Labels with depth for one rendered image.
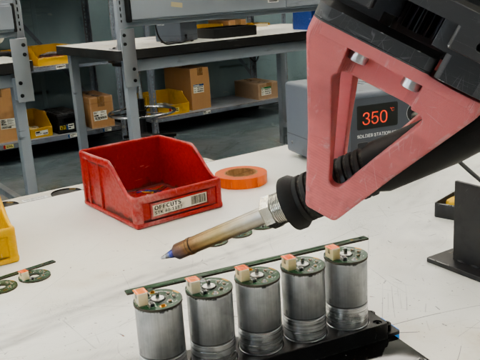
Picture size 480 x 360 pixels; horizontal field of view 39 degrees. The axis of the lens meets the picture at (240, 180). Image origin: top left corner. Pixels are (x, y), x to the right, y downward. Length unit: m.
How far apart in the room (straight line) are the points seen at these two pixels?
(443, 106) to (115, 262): 0.39
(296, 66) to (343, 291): 5.71
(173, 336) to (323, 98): 0.15
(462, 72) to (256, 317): 0.19
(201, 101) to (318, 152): 4.77
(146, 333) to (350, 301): 0.12
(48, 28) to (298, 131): 4.18
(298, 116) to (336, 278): 0.48
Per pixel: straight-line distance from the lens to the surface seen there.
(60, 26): 4.99
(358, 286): 0.39
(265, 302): 0.37
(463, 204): 0.53
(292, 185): 0.29
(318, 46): 0.25
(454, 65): 0.24
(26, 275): 0.57
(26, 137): 2.77
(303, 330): 0.39
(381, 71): 0.26
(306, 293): 0.38
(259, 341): 0.38
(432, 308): 0.48
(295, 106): 0.86
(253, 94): 5.34
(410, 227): 0.63
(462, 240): 0.54
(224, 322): 0.36
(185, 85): 5.04
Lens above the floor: 0.96
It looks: 16 degrees down
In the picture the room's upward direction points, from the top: 3 degrees counter-clockwise
